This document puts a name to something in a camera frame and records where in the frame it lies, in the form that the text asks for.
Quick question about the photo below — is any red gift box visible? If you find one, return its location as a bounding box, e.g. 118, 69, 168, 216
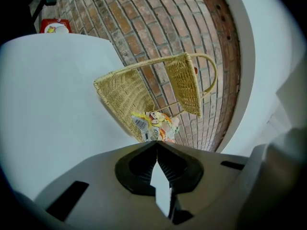
39, 18, 73, 34

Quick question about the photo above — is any colourful clear snack packet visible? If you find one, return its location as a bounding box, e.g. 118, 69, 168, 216
130, 110, 181, 144

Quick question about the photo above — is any wicker basket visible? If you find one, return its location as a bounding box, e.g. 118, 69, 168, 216
93, 52, 218, 143

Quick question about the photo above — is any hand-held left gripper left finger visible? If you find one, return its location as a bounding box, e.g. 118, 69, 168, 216
35, 141, 169, 230

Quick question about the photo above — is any white enamel mug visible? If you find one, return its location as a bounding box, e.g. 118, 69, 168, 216
54, 25, 70, 34

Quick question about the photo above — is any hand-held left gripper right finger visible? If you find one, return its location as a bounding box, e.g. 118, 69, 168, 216
157, 141, 248, 225

